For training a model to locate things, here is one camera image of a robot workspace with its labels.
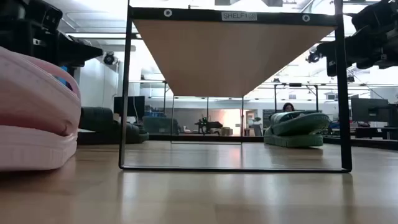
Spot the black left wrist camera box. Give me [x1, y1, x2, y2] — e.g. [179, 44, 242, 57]
[40, 1, 63, 31]

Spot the black metal rig frame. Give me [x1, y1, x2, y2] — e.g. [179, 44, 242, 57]
[273, 82, 320, 113]

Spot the black ceiling spotlight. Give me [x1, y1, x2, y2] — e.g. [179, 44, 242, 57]
[306, 49, 323, 64]

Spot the white shelf label sticker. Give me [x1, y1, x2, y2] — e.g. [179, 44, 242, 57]
[221, 11, 258, 22]

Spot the green slipper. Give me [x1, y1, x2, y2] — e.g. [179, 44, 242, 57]
[263, 111, 331, 148]

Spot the round black ceiling camera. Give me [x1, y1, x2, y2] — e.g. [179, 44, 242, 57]
[103, 51, 116, 65]

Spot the wide black monitor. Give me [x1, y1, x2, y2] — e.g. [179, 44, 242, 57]
[351, 98, 389, 123]

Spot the ceiling strip light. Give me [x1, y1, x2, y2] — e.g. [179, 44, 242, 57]
[67, 32, 142, 39]

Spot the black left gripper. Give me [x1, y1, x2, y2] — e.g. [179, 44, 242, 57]
[0, 0, 104, 68]

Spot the small black monitor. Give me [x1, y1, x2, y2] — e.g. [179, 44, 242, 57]
[113, 95, 146, 118]

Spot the black-framed wooden shelf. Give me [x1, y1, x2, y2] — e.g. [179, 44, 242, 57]
[118, 0, 353, 174]

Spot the pink slipper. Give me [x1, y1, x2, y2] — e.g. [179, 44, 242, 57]
[0, 45, 82, 172]

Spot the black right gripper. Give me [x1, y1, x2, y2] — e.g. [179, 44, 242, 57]
[316, 0, 398, 77]

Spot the black desk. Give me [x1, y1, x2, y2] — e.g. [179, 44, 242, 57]
[354, 121, 398, 140]

